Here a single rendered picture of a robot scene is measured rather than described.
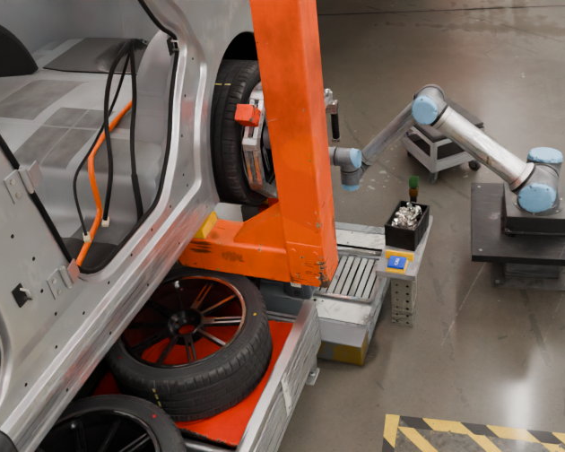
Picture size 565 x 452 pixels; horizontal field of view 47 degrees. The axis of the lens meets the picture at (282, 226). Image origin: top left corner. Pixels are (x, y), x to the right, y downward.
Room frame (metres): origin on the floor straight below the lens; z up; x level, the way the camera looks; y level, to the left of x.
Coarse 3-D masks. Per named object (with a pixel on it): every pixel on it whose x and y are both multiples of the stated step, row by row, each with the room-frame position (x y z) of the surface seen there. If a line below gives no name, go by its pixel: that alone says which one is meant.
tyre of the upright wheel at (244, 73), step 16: (224, 64) 2.74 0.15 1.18; (240, 64) 2.72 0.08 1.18; (256, 64) 2.70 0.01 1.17; (224, 80) 2.61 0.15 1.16; (240, 80) 2.57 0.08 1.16; (256, 80) 2.66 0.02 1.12; (224, 96) 2.52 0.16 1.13; (240, 96) 2.50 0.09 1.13; (224, 112) 2.47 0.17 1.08; (224, 128) 2.42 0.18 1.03; (240, 128) 2.45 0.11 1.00; (224, 144) 2.39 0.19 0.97; (224, 160) 2.37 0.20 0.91; (240, 160) 2.41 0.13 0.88; (224, 176) 2.38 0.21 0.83; (240, 176) 2.38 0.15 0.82; (224, 192) 2.41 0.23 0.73; (240, 192) 2.38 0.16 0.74; (256, 192) 2.50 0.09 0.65
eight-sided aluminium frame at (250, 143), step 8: (256, 88) 2.57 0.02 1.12; (256, 96) 2.52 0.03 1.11; (256, 104) 2.53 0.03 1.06; (264, 104) 2.50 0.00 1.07; (264, 112) 2.49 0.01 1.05; (248, 128) 2.43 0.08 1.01; (256, 128) 2.42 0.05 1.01; (248, 136) 2.42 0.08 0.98; (256, 136) 2.39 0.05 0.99; (248, 144) 2.38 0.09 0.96; (256, 144) 2.38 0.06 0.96; (248, 152) 2.40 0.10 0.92; (256, 152) 2.37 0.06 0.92; (248, 160) 2.39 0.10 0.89; (256, 160) 2.37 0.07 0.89; (248, 168) 2.39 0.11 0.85; (256, 168) 2.37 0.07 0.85; (248, 176) 2.39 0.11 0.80; (256, 176) 2.38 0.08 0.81; (264, 176) 2.40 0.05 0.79; (256, 184) 2.38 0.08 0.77; (264, 184) 2.38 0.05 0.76; (272, 184) 2.58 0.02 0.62; (264, 192) 2.47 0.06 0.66; (272, 192) 2.45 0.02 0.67
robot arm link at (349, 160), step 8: (336, 152) 2.72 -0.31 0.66; (344, 152) 2.70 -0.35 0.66; (352, 152) 2.69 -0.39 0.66; (360, 152) 2.71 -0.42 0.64; (336, 160) 2.70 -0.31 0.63; (344, 160) 2.68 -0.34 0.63; (352, 160) 2.66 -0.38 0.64; (360, 160) 2.70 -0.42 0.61; (344, 168) 2.68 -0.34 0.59; (352, 168) 2.67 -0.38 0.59
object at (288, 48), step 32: (256, 0) 1.98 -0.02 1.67; (288, 0) 1.93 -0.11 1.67; (256, 32) 1.98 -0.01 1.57; (288, 32) 1.94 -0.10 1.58; (288, 64) 1.94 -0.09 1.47; (320, 64) 2.05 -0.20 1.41; (288, 96) 1.95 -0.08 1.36; (320, 96) 2.03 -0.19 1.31; (288, 128) 1.96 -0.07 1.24; (320, 128) 2.00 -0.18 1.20; (288, 160) 1.96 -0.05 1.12; (320, 160) 1.97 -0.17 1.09; (288, 192) 1.97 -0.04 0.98; (320, 192) 1.94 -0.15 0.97; (288, 224) 1.98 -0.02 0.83; (320, 224) 1.92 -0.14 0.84; (288, 256) 1.98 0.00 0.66; (320, 256) 1.92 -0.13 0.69
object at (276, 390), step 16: (304, 304) 1.99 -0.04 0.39; (304, 320) 1.90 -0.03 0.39; (288, 336) 1.82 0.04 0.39; (304, 336) 1.86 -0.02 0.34; (288, 352) 1.74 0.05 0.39; (288, 368) 1.69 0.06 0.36; (272, 384) 1.59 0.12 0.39; (288, 384) 1.66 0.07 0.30; (272, 400) 1.53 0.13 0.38; (288, 400) 1.63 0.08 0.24; (256, 416) 1.46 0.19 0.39; (272, 416) 1.51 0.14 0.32; (256, 432) 1.40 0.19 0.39; (240, 448) 1.34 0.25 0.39; (256, 448) 1.37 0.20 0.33
